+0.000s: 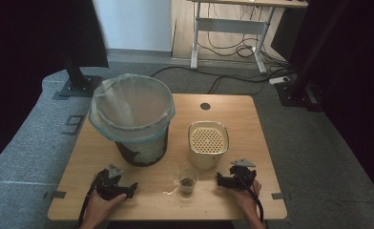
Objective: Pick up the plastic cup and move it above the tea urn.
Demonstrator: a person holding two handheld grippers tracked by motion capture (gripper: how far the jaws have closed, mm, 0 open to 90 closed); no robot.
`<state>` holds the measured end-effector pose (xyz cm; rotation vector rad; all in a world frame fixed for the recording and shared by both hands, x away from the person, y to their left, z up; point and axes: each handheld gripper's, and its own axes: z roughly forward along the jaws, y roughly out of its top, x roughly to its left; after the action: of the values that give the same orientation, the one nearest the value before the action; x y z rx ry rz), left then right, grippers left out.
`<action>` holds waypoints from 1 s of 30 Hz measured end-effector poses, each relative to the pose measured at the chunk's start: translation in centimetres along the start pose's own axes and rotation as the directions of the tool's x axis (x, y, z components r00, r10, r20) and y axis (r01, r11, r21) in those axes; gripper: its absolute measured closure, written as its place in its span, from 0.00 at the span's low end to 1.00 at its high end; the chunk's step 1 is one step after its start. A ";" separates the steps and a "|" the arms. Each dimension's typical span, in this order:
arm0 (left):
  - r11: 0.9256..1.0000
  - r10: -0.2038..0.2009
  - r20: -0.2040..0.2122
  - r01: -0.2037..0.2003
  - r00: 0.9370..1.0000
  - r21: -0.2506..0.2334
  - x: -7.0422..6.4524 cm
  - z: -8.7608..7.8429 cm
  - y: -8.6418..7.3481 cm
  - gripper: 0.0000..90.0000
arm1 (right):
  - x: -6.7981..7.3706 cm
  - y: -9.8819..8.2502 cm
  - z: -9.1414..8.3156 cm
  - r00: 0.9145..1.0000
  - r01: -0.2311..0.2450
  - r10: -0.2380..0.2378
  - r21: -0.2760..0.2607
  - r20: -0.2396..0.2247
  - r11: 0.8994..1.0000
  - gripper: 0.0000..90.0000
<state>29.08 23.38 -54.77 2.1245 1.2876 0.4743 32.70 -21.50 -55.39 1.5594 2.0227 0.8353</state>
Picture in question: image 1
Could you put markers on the black metal stand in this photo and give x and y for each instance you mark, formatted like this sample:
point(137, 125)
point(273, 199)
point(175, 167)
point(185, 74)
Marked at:
point(298, 86)

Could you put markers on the black stand with base plate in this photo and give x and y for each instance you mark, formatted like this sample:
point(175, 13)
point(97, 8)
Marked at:
point(78, 82)

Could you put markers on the cream strainer container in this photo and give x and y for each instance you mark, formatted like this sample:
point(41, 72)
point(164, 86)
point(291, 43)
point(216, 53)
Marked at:
point(207, 140)

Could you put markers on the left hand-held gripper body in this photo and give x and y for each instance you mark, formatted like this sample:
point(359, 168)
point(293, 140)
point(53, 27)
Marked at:
point(107, 187)

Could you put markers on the person's left hand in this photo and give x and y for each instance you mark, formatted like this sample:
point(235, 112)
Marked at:
point(97, 208)

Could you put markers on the white power strip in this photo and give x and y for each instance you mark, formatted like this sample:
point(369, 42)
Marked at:
point(279, 80)

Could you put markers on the grey floor tape marking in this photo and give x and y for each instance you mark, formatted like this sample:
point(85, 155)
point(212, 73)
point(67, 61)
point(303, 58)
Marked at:
point(73, 124)

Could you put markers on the grey tape strip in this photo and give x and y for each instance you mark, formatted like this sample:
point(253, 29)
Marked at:
point(56, 194)
point(279, 196)

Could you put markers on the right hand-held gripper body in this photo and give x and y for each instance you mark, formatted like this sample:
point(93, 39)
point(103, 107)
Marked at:
point(244, 178)

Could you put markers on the black mesh trash bin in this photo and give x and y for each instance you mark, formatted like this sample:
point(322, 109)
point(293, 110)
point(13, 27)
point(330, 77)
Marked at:
point(143, 152)

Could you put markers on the dark round table grommet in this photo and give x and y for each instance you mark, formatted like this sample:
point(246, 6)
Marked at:
point(205, 106)

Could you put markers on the white desk frame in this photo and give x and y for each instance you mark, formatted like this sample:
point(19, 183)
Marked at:
point(229, 26)

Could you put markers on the black curtain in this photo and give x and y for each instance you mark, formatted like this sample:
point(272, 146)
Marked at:
point(32, 47)
point(360, 79)

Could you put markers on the person's right hand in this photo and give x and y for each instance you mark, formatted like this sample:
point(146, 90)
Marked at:
point(250, 200)

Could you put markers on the clear plastic bin liner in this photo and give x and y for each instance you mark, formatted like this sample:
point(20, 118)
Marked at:
point(131, 101)

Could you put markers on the clear plastic cup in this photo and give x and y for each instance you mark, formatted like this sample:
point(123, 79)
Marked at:
point(187, 181)

